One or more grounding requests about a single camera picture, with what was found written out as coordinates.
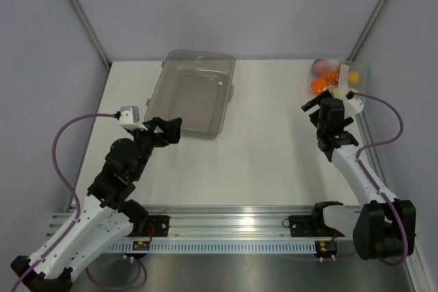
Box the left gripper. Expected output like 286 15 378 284
128 117 182 179

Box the zip top bag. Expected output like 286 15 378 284
307 59 371 97

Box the clear plastic container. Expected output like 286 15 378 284
144 49 236 140

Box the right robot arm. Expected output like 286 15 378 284
301 90 416 265

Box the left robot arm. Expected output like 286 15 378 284
10 110 183 291

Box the orange fake fruit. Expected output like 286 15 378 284
310 78 330 96

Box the yellow fake fruit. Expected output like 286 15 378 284
348 71 360 85

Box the left controller board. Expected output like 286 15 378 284
132 241 151 252

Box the controller board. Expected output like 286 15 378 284
316 241 338 256
132 241 151 252

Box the right controller board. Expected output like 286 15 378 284
316 241 338 256

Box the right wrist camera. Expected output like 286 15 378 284
335 94 364 118

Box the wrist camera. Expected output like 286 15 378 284
335 94 364 118
118 105 146 131

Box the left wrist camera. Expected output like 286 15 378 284
118 105 146 131

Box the right frame post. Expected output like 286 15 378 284
346 0 391 62

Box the frame post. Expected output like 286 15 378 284
67 0 112 72
346 0 391 62

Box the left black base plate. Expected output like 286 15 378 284
127 215 170 238

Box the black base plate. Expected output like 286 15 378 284
287 215 345 238
127 215 170 238

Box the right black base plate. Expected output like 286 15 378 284
287 215 345 238

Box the aluminium mounting rail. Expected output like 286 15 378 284
49 205 360 238

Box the white slotted cable duct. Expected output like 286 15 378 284
107 240 316 254

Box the left frame post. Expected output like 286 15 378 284
67 0 112 72

